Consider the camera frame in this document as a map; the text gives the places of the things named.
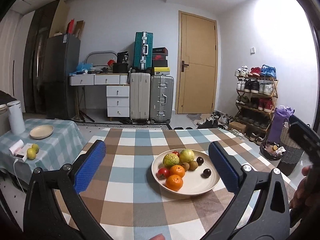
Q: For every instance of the wooden shoe rack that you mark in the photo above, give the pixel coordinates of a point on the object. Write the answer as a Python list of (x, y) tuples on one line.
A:
[(256, 102)]

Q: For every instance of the wooden door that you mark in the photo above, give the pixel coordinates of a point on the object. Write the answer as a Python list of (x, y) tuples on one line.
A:
[(197, 64)]

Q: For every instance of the woven basket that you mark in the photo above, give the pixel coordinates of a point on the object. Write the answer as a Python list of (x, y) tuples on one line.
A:
[(293, 152)]

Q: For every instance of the purple bag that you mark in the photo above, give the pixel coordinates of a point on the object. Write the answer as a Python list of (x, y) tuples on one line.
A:
[(281, 113)]

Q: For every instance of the teal suitcase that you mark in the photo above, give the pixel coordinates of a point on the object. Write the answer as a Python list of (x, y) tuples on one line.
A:
[(142, 59)]

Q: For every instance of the beige suitcase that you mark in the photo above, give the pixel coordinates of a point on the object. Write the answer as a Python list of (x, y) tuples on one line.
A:
[(139, 96)]

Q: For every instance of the white drawer desk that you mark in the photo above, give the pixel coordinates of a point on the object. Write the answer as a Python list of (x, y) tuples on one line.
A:
[(117, 91)]

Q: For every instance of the large cream plate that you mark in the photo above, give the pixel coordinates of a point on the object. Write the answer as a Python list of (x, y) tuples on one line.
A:
[(193, 182)]

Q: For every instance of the white kettle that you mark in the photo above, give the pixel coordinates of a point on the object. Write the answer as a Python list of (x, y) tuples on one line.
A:
[(15, 117)]

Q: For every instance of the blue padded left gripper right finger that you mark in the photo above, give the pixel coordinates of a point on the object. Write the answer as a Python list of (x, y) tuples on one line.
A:
[(270, 218)]

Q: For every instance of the orange tangerine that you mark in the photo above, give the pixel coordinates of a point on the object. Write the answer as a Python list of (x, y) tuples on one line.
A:
[(174, 182), (177, 170)]

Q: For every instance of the dark plum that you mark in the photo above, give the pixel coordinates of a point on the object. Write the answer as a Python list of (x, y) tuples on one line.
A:
[(200, 161), (206, 173)]

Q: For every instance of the teal checkered side tablecloth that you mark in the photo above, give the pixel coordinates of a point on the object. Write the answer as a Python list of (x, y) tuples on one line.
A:
[(62, 147)]

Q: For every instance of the silver grey suitcase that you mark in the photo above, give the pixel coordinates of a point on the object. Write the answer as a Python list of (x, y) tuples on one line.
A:
[(161, 98)]

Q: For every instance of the stacked shoe boxes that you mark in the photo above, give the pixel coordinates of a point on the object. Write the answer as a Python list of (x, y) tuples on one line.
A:
[(160, 61)]

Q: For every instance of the black refrigerator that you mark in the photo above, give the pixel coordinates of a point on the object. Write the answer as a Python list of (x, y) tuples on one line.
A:
[(60, 60)]

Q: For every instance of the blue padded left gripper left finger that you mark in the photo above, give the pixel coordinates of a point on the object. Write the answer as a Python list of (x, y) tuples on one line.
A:
[(53, 207)]

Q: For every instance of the person's hand on other gripper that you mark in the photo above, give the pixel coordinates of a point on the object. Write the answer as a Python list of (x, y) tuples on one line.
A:
[(301, 196)]

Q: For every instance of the dark round trash basket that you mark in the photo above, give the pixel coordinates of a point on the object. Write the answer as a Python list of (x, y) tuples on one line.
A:
[(272, 151)]

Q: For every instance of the yellow-green fruit on side table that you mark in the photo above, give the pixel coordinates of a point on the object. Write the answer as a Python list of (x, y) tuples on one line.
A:
[(31, 153)]

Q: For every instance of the white power bank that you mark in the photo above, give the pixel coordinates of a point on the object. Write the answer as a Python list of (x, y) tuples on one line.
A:
[(21, 153)]

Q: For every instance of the smooth yellow-green fruit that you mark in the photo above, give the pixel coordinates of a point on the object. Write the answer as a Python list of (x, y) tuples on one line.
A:
[(186, 155)]

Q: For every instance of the small cream side plate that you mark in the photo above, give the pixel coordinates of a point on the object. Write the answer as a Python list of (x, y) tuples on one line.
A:
[(41, 132)]

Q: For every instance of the checkered brown blue tablecloth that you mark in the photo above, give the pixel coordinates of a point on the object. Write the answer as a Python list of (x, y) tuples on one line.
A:
[(125, 199)]

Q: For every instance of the wrinkled yellow-green fruit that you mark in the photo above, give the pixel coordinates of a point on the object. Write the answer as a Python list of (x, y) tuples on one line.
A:
[(170, 160)]

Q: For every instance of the brown kiwi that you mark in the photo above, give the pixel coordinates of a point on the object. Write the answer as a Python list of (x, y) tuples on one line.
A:
[(186, 166), (193, 165)]

